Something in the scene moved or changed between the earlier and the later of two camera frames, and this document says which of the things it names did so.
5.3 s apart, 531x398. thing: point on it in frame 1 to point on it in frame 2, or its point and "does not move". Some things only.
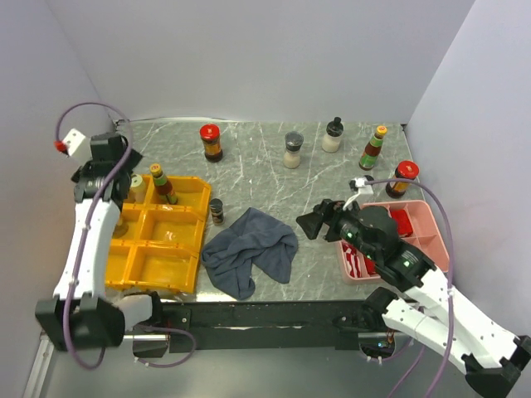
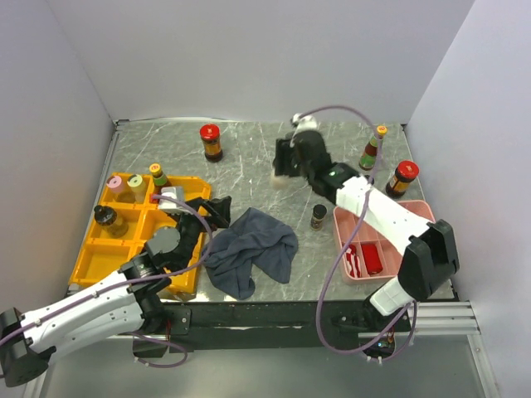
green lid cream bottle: (138, 188) does not move
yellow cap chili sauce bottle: (372, 148) does not move
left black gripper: (133, 161) to (220, 208)
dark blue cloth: (254, 240) does not move
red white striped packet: (353, 260) does not move
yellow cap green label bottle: (163, 187) does not move
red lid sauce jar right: (405, 170) does not move
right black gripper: (324, 211) to (284, 149)
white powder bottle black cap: (332, 138) to (278, 182)
